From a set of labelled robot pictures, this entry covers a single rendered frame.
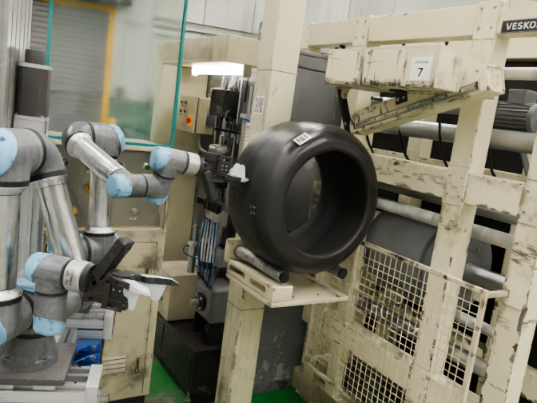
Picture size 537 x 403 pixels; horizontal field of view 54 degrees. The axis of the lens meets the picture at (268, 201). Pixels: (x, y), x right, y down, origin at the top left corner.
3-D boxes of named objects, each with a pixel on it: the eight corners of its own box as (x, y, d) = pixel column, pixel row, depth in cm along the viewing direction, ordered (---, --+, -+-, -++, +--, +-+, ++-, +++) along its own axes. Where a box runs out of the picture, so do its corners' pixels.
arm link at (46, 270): (41, 279, 133) (44, 246, 131) (80, 288, 130) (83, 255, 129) (20, 288, 125) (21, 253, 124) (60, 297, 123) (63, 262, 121)
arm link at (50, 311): (80, 324, 136) (83, 283, 134) (52, 341, 125) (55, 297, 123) (53, 317, 138) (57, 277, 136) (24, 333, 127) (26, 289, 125)
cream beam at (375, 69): (322, 83, 228) (328, 49, 226) (365, 91, 242) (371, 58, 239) (431, 88, 178) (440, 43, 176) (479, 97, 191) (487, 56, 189)
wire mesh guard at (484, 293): (300, 362, 261) (322, 225, 250) (304, 361, 262) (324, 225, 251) (447, 479, 187) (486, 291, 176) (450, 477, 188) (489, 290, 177)
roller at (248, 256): (233, 254, 221) (236, 245, 221) (242, 256, 224) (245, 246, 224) (278, 282, 193) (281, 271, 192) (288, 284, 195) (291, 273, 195)
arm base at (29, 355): (-9, 371, 140) (-6, 336, 138) (7, 345, 154) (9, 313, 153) (52, 373, 143) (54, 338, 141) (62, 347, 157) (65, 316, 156)
